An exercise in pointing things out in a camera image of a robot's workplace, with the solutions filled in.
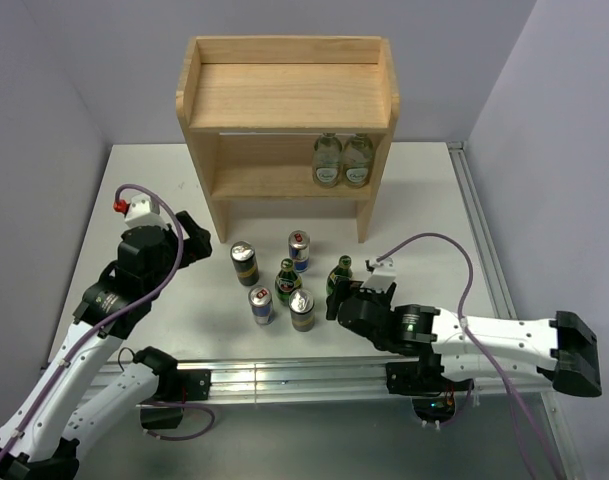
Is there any green Perrier bottle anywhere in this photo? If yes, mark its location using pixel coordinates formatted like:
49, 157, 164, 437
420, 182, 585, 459
275, 258, 302, 305
326, 255, 353, 296

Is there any black gold can front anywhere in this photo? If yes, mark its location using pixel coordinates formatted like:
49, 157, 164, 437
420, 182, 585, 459
288, 288, 315, 332

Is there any black gold can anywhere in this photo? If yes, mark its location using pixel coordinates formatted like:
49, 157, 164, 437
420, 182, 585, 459
288, 288, 315, 332
230, 241, 259, 287

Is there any blue silver can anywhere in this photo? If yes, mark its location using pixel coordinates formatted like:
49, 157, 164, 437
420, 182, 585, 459
288, 230, 310, 273
248, 285, 274, 326

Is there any blue silver can front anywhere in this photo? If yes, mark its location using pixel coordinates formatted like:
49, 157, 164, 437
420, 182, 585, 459
248, 285, 274, 326

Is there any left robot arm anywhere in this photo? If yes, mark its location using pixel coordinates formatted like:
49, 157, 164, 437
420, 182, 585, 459
0, 211, 212, 479

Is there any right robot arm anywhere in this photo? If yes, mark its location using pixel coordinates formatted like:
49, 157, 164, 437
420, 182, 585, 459
326, 280, 602, 398

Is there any wooden two-tier shelf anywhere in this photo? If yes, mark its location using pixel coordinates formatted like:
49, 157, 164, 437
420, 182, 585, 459
175, 35, 400, 240

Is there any clear glass bottle left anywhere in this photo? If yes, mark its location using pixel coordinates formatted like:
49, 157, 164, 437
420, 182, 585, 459
312, 133, 342, 188

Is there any clear glass bottle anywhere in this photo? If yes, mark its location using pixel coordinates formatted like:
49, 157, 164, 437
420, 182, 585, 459
312, 133, 342, 188
342, 133, 375, 188

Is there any clear glass bottle right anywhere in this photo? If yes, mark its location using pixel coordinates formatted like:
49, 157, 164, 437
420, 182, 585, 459
342, 133, 375, 188

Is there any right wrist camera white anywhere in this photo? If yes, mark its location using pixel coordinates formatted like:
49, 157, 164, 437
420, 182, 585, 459
361, 257, 396, 293

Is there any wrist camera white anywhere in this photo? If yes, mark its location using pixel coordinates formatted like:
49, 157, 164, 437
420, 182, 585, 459
113, 194, 166, 229
361, 257, 396, 293

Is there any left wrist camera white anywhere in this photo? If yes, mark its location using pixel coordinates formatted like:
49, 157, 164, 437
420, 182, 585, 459
113, 194, 166, 229

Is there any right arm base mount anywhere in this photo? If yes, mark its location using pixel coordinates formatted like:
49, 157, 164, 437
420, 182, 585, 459
385, 361, 475, 431

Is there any aluminium rail front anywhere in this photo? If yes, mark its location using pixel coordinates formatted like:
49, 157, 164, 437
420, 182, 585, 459
31, 354, 560, 406

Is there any aluminium rail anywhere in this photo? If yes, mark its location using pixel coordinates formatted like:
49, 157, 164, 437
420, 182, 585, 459
31, 354, 560, 406
446, 142, 518, 319

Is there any aluminium rail right side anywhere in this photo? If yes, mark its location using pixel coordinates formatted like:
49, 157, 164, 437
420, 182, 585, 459
446, 142, 518, 319

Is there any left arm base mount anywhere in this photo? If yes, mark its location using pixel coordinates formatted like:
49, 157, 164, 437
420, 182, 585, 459
140, 369, 211, 433

